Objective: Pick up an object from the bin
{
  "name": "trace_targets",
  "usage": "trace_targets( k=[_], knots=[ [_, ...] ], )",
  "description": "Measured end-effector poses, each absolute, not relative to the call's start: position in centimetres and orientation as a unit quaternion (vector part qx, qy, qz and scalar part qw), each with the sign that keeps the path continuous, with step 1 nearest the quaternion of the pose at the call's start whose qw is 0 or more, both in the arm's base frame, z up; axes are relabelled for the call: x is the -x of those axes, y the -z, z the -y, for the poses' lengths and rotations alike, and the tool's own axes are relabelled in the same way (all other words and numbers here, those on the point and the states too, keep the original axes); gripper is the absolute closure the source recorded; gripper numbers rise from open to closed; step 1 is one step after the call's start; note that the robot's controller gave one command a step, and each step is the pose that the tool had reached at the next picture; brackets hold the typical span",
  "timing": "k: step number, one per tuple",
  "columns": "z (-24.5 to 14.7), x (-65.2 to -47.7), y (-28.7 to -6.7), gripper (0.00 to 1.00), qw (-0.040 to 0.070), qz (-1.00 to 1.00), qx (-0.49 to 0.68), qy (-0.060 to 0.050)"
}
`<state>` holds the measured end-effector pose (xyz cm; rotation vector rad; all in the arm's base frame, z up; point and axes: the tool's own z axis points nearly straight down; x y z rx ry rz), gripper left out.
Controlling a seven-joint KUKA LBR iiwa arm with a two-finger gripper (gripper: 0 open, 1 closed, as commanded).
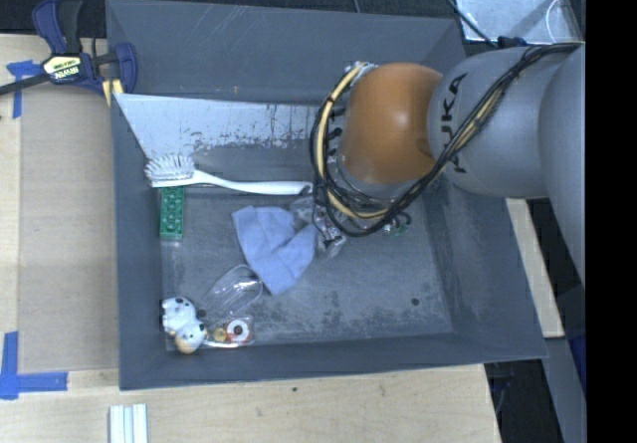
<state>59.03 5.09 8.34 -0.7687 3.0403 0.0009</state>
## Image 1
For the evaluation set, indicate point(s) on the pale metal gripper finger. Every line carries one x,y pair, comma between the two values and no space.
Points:
332,245
304,210

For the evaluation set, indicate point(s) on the dark green flat block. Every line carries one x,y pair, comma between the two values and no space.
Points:
171,212

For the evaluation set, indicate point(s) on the light blue cloth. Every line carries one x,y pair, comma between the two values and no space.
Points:
276,247

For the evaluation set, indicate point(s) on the white and black toy animal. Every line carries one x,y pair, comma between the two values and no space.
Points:
181,319

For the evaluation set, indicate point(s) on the pale wood flat board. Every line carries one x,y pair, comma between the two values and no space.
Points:
64,232

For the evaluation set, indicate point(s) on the grey metal bin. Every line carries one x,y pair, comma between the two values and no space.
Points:
378,291

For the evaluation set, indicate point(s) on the clear plastic cup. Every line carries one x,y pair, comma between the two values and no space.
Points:
234,289

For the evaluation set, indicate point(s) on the white dish brush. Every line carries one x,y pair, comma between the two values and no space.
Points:
171,171

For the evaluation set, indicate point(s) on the clear packet with small rings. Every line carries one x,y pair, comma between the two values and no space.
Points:
236,330

